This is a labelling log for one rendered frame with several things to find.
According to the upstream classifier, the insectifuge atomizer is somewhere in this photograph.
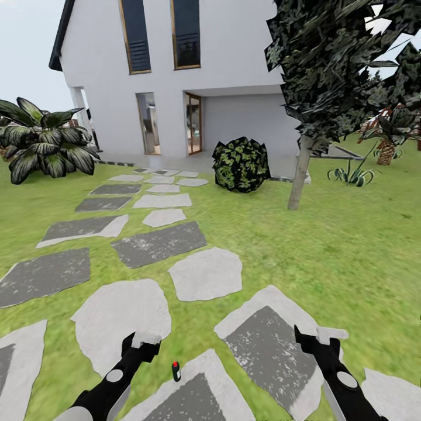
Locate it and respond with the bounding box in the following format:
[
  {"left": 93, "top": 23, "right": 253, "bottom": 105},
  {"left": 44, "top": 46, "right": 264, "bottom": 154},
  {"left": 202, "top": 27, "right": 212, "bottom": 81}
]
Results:
[{"left": 91, "top": 195, "right": 181, "bottom": 382}]

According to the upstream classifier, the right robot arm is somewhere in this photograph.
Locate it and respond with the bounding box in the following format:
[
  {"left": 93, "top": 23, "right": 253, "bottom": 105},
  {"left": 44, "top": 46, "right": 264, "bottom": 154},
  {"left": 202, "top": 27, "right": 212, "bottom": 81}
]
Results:
[{"left": 294, "top": 325, "right": 389, "bottom": 421}]

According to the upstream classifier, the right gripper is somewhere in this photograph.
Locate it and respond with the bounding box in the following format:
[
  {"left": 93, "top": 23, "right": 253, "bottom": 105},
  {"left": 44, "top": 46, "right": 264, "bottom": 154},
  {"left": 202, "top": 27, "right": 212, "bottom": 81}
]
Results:
[{"left": 294, "top": 325, "right": 340, "bottom": 362}]

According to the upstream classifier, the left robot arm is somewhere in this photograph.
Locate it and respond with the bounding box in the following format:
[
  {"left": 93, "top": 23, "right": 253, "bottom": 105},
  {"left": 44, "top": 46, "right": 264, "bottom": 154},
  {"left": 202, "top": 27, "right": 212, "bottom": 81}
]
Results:
[{"left": 53, "top": 332, "right": 161, "bottom": 421}]

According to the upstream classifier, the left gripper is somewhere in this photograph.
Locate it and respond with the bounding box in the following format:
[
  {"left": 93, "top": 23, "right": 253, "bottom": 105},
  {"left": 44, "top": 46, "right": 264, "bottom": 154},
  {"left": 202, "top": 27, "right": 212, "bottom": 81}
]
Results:
[{"left": 121, "top": 333, "right": 160, "bottom": 367}]

